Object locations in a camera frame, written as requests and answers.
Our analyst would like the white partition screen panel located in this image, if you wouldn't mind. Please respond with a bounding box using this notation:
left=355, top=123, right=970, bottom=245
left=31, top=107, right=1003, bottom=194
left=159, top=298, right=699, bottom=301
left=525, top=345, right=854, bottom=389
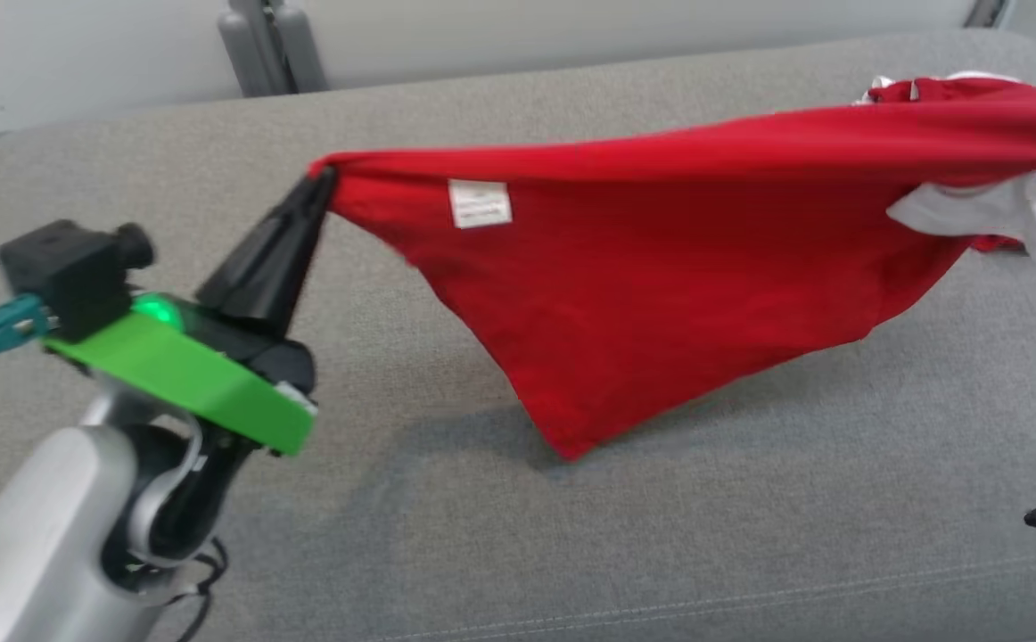
left=304, top=0, right=983, bottom=90

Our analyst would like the red and white basketball jersey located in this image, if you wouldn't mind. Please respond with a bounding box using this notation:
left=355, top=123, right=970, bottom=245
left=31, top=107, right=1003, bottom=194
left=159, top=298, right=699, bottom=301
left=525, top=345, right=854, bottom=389
left=308, top=73, right=1036, bottom=461

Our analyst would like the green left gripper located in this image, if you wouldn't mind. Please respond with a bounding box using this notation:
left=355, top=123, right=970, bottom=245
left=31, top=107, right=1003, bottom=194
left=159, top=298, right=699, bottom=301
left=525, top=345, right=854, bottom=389
left=44, top=169, right=338, bottom=457

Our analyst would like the black left arm cable bundle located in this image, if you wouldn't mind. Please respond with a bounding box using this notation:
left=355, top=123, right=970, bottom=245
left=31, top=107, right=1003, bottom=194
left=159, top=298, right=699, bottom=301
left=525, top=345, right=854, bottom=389
left=160, top=535, right=230, bottom=642

